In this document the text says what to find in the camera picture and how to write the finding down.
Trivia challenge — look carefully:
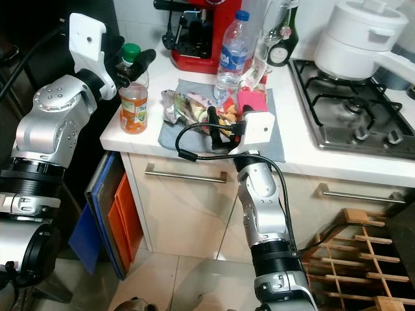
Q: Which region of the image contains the silver green snack packet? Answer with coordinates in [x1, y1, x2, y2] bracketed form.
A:
[161, 89, 195, 125]

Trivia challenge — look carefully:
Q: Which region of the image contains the steel bar drawer handle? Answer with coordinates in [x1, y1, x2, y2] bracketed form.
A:
[318, 183, 404, 203]
[144, 163, 228, 183]

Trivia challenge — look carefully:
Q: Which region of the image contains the orange flat board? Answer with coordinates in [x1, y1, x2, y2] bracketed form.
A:
[107, 172, 145, 273]

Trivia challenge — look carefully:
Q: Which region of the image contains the white cooking pot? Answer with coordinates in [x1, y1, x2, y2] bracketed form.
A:
[314, 0, 415, 85]

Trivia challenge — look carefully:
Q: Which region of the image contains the blue flat board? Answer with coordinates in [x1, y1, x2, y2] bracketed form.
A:
[68, 152, 127, 281]

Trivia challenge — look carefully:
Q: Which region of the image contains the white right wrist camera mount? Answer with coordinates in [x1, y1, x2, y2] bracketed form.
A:
[230, 111, 275, 156]

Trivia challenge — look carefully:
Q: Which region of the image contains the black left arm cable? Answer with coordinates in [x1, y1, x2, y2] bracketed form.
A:
[0, 26, 72, 98]

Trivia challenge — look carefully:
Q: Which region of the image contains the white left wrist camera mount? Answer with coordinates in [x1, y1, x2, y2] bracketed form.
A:
[68, 13, 112, 82]

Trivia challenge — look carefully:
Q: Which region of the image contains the red coffee machine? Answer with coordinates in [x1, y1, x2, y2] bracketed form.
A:
[154, 0, 237, 74]

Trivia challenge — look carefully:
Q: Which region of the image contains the dark glass bottle round label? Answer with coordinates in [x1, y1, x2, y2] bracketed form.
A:
[266, 0, 300, 67]

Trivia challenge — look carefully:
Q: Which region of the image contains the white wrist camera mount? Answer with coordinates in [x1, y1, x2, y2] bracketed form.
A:
[68, 13, 112, 82]
[230, 111, 275, 156]

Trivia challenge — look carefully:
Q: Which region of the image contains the steel gas hob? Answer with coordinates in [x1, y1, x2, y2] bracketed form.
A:
[289, 58, 415, 160]

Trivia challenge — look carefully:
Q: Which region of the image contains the grey cloth mat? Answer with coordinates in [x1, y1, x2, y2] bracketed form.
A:
[158, 79, 286, 163]

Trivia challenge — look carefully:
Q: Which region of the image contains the grey robot leg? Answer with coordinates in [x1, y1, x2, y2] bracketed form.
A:
[128, 297, 158, 311]

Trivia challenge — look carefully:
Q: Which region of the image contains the pink snack packet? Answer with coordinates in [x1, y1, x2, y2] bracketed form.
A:
[237, 87, 268, 115]

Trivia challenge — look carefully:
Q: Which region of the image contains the orange juice bottle green cap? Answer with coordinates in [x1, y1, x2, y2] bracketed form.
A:
[119, 43, 150, 135]

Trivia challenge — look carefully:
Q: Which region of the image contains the green white snack packet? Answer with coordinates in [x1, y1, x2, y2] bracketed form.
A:
[241, 57, 268, 89]

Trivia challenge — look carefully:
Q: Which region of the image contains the wooden slatted rack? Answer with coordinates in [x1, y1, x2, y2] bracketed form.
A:
[300, 207, 415, 311]

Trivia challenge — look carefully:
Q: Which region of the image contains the clear water bottle blue cap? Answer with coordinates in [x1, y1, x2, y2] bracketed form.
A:
[213, 10, 252, 101]

